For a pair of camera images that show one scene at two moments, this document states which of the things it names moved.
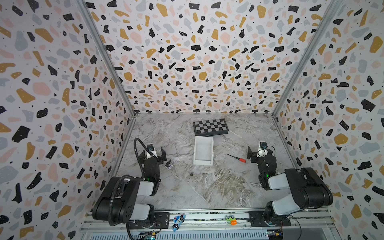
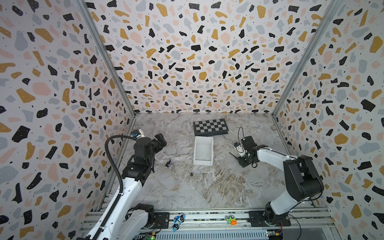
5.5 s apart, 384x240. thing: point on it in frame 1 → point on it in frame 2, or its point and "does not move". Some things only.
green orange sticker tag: (231, 220) does not move
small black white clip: (169, 164) does not move
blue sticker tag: (177, 220) does not move
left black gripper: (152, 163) → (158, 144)
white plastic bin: (203, 150) does not move
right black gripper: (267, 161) → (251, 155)
